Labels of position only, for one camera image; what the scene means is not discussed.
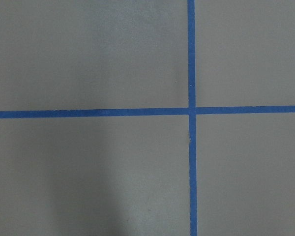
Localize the horizontal blue tape line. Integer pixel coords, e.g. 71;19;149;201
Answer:
0;105;295;119

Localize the vertical blue tape line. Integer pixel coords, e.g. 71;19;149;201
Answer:
187;0;198;236

